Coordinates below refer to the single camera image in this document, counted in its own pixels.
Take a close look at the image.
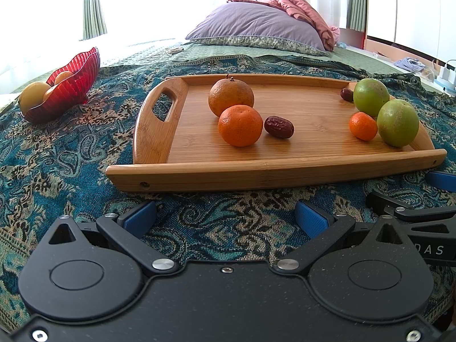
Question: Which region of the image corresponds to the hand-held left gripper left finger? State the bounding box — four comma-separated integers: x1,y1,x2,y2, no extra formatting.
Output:
48,200,179,276

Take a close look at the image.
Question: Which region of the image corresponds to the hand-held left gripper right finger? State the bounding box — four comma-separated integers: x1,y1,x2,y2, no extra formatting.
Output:
272,199,414,275

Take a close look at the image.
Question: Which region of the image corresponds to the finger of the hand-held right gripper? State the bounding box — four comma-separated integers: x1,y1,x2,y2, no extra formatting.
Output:
426,170,456,191
366,191,456,226

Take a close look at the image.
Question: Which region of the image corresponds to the green round citrus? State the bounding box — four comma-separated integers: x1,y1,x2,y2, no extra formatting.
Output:
376,99,420,148
353,78,390,117

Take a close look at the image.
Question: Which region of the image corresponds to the wooden serving tray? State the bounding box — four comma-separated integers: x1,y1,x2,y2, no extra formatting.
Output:
106,73,447,194

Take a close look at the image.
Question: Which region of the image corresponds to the small orange mandarin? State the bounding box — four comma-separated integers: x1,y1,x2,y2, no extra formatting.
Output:
349,111,378,141

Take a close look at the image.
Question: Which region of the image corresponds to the large dull orange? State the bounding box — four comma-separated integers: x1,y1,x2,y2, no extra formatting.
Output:
208,74,255,118

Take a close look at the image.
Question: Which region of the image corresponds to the teal paisley blanket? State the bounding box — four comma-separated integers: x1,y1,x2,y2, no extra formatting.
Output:
0,54,456,330

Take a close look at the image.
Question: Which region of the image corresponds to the white blue power strip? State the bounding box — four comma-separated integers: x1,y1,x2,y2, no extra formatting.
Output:
433,78,456,95

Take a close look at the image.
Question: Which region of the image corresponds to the white charger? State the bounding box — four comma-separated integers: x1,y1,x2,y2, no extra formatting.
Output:
437,62,456,82

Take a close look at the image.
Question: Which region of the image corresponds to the medium orange mandarin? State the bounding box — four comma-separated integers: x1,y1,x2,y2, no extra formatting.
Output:
218,104,264,148

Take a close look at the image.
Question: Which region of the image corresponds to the lavender cloth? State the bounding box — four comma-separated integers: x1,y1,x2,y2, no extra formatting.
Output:
396,57,426,72

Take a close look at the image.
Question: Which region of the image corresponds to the red glass bowl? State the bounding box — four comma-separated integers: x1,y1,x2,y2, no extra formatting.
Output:
21,46,101,125

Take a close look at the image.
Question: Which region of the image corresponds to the yellow round fruit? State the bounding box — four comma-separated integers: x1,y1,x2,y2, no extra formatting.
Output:
19,81,51,114

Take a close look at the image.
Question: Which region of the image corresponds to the green bedspread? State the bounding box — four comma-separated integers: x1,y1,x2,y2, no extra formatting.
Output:
100,39,403,76

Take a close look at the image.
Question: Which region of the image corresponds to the white wardrobe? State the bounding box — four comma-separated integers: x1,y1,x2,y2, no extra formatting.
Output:
365,0,456,68

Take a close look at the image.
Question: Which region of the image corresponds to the green curtain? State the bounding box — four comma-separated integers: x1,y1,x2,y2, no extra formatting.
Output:
347,0,367,32
82,0,108,40

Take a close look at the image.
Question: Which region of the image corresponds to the purple pillow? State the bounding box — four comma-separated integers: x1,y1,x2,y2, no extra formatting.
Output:
185,3,330,57

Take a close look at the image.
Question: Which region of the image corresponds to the pink quilt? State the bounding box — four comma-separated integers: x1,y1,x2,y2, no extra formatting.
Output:
228,0,341,51

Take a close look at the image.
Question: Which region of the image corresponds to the white sheer curtain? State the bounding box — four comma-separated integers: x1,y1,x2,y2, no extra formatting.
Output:
0,0,351,75

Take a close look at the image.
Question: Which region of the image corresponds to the white cable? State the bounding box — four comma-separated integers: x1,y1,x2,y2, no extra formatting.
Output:
153,46,184,59

